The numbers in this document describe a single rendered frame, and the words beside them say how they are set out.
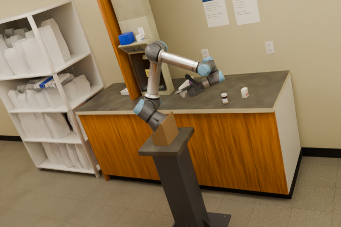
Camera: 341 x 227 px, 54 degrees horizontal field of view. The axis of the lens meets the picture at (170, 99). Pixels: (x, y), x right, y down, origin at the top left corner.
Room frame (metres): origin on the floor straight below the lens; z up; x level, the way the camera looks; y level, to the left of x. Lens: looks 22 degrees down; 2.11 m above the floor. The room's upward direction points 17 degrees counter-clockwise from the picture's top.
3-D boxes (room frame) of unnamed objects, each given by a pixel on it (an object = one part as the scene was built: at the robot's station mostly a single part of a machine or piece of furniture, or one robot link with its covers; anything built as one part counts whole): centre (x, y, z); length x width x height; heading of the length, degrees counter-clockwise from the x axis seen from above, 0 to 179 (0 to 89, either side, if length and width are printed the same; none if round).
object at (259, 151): (3.05, -0.05, 0.45); 2.05 x 0.67 x 0.90; 56
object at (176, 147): (2.17, 0.11, 0.92); 0.32 x 0.32 x 0.04; 59
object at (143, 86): (3.08, 0.13, 1.19); 0.30 x 0.01 x 0.40; 55
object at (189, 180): (2.17, 0.11, 0.45); 0.48 x 0.48 x 0.90; 59
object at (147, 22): (3.19, 0.06, 1.33); 0.32 x 0.25 x 0.77; 56
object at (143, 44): (3.04, 0.16, 1.46); 0.32 x 0.11 x 0.10; 56
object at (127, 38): (3.09, 0.23, 1.56); 0.10 x 0.10 x 0.09; 56
